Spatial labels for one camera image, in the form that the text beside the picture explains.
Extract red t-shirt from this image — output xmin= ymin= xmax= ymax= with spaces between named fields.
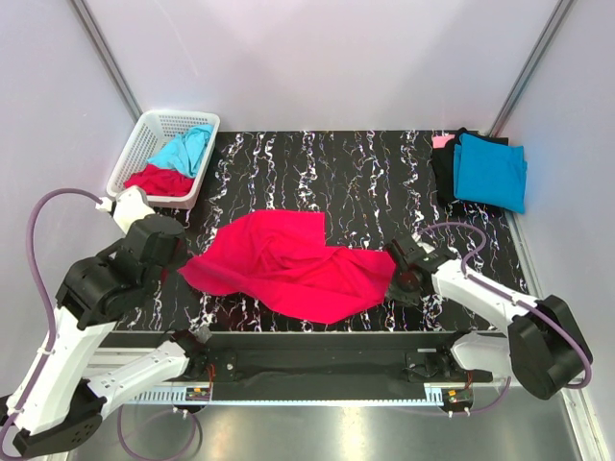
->
xmin=180 ymin=209 xmax=395 ymax=325

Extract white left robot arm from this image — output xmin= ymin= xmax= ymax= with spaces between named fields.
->
xmin=1 ymin=186 xmax=215 ymax=460

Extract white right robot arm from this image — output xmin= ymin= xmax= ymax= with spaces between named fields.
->
xmin=385 ymin=236 xmax=593 ymax=400

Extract folded black t-shirt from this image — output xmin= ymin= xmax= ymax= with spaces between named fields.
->
xmin=430 ymin=127 xmax=508 ymax=206

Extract folded blue t-shirt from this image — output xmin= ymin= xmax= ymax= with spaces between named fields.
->
xmin=453 ymin=133 xmax=528 ymax=214

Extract folded pink t-shirt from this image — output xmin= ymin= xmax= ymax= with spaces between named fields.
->
xmin=431 ymin=134 xmax=455 ymax=149

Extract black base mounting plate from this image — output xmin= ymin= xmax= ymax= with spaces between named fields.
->
xmin=152 ymin=330 xmax=495 ymax=402

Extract light blue shirt in basket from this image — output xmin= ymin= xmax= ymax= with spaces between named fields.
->
xmin=147 ymin=124 xmax=213 ymax=179

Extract red shirt in basket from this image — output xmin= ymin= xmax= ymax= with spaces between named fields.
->
xmin=124 ymin=164 xmax=194 ymax=197

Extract white plastic laundry basket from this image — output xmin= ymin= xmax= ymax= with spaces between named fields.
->
xmin=107 ymin=109 xmax=221 ymax=209

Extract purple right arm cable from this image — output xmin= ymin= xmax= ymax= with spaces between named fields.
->
xmin=417 ymin=222 xmax=594 ymax=416

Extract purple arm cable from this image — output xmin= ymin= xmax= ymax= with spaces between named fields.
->
xmin=0 ymin=187 xmax=207 ymax=457
xmin=417 ymin=222 xmax=594 ymax=416

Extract aluminium frame rail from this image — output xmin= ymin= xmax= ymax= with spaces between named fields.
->
xmin=63 ymin=343 xmax=213 ymax=405

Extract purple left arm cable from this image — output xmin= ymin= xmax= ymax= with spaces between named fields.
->
xmin=0 ymin=187 xmax=207 ymax=457

